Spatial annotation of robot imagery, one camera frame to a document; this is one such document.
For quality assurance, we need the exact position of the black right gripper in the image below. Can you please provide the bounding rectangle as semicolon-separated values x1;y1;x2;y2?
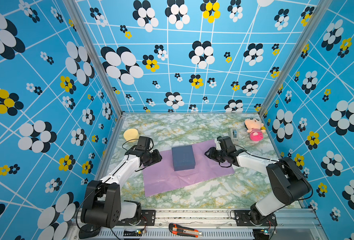
204;147;228;163

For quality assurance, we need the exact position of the purple wrapping paper sheet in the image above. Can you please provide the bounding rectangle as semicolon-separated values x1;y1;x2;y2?
143;140;235;197

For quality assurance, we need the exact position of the dark blue gift box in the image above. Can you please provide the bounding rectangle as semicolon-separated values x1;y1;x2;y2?
172;146;196;171

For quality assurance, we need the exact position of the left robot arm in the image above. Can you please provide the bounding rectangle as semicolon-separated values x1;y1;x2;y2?
80;136;162;229

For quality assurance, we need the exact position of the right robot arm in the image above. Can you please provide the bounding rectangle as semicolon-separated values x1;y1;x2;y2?
205;137;313;225

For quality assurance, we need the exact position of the yellow round sponge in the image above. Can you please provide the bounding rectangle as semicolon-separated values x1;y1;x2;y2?
124;128;140;143

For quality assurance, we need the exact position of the small grey white device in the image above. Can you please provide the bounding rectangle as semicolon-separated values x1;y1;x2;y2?
229;128;240;143

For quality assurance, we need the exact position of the pink plush doll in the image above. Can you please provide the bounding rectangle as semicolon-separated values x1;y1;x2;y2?
244;118;266;142

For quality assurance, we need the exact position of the left small circuit board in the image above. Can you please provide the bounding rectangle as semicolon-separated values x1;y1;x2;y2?
123;230;146;237

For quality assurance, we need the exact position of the small circuit board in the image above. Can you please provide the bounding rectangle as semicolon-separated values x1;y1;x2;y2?
253;229;271;240
123;230;146;237

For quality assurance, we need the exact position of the orange black utility knife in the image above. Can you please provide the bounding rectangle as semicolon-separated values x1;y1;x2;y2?
169;223;203;238

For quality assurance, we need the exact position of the right small circuit board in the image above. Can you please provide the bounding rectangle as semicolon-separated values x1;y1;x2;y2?
253;229;271;240

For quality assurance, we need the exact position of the black computer mouse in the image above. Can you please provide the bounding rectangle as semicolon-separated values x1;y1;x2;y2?
78;225;101;240

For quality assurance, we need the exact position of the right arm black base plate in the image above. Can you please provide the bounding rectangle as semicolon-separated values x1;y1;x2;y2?
230;210;277;227

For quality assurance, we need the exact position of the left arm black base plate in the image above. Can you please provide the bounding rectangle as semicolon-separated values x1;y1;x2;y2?
117;210;156;227

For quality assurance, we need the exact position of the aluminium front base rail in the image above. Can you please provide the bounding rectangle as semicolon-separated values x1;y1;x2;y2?
65;207;329;240

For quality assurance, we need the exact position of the aluminium frame post left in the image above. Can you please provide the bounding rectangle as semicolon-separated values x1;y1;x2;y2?
63;0;123;119

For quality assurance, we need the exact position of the aluminium frame post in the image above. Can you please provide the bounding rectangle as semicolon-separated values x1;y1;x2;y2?
63;0;123;119
259;0;332;118

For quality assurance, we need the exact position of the aluminium frame post right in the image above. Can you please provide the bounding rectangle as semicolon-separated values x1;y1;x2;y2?
259;0;332;118

